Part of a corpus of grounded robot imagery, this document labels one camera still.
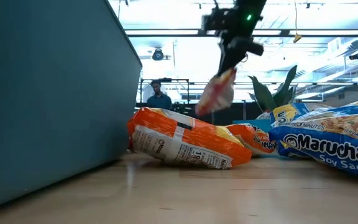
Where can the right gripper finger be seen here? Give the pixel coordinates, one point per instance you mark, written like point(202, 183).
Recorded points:
point(236, 60)
point(226, 60)

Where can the red Maruchan noodle packet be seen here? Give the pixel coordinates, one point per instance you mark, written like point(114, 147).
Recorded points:
point(216, 96)

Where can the blue Maruchan noodle packet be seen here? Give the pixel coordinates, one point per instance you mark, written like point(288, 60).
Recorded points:
point(328, 146)
point(287, 113)

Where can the orange Maruchan noodle packet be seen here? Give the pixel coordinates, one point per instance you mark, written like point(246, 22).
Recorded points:
point(250, 137)
point(182, 137)

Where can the large teal plastic bin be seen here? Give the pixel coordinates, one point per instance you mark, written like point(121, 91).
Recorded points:
point(42, 93)

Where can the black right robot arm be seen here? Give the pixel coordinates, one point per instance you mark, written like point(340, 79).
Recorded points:
point(253, 7)

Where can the green succulent plant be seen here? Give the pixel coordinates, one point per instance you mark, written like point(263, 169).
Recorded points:
point(264, 95)

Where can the black background partition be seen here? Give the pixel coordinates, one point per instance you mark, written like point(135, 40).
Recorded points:
point(238, 115)

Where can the yellow hanging plug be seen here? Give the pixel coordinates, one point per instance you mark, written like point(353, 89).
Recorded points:
point(297, 38)

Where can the white plant pot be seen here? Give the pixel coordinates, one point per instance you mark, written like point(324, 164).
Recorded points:
point(263, 115)

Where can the black round ceiling lamp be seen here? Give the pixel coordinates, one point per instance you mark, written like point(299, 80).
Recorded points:
point(158, 54)

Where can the small blue plastic bin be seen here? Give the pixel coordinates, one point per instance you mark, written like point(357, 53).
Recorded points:
point(264, 124)

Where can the person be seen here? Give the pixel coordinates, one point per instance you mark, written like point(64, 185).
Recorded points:
point(158, 101)

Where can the black ceiling fixture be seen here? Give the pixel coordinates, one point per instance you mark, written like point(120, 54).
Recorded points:
point(356, 56)

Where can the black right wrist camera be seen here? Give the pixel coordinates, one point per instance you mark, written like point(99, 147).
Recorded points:
point(214, 20)

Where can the black overhead frame bar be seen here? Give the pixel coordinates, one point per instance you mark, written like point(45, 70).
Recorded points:
point(322, 32)

